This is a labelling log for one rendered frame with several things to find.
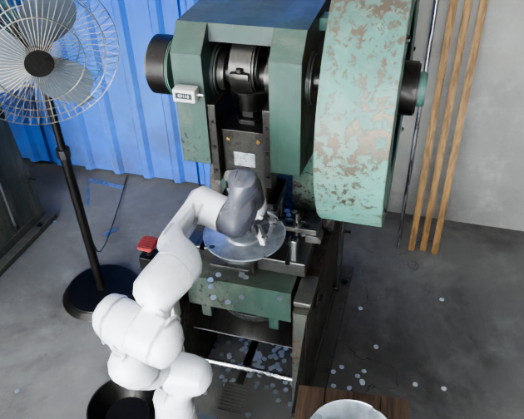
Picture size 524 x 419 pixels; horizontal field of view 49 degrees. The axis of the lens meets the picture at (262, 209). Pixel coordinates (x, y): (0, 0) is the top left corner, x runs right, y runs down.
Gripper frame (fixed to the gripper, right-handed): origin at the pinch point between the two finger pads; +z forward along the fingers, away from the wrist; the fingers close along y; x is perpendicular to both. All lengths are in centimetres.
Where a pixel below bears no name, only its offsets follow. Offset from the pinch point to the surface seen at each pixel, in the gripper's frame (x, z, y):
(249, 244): 2.0, 13.5, -6.8
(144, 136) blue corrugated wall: 101, 112, -110
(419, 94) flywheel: 36, -31, 42
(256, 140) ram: 26.3, -14.5, -5.3
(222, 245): 0.1, 12.7, -15.7
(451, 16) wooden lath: 123, 25, 54
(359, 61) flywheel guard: 20, -63, 27
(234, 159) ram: 23.1, -7.1, -13.2
